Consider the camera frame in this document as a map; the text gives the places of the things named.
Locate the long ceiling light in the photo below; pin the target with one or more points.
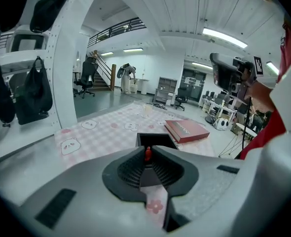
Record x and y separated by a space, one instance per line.
272 67
202 65
224 37
106 53
133 50

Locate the dark double door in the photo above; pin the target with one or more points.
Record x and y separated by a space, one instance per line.
193 83

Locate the group of black hanging bags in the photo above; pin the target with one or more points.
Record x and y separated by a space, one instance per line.
35 90

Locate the pink checkered tablecloth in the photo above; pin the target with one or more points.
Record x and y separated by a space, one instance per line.
106 130

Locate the black balcony railing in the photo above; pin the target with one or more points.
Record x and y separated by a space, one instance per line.
116 31

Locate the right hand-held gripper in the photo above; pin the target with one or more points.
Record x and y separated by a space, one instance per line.
258 67

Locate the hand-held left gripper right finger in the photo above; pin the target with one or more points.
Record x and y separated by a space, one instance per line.
209 189

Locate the clear glass cup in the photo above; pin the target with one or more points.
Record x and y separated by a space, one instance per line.
146 110

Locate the staircase with handrail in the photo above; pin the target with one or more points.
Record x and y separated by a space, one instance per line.
101 75

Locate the black office chair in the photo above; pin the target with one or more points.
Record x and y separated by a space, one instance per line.
86 76
181 98

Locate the white desks with monitors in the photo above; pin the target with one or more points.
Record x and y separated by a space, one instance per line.
219 105

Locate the person's right hand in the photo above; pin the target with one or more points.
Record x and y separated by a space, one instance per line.
245 75

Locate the person's red shirt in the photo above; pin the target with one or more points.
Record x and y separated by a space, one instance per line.
271 130

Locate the black tripod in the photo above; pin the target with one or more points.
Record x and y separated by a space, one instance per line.
245 132

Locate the wooden post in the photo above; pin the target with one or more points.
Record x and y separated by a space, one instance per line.
113 77

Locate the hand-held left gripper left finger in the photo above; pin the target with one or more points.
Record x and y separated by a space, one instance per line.
86 194

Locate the person's right forearm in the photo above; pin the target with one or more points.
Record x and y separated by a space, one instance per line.
259 92

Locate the white panda-faced box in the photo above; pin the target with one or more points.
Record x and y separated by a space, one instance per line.
221 124

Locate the red flat box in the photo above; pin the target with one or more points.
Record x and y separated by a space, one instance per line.
187 131

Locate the grey open shelf cabinet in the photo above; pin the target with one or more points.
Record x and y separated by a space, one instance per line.
165 90

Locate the white metal shelf rack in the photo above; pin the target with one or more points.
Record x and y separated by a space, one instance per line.
62 58

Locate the round white table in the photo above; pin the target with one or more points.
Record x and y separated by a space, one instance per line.
245 130

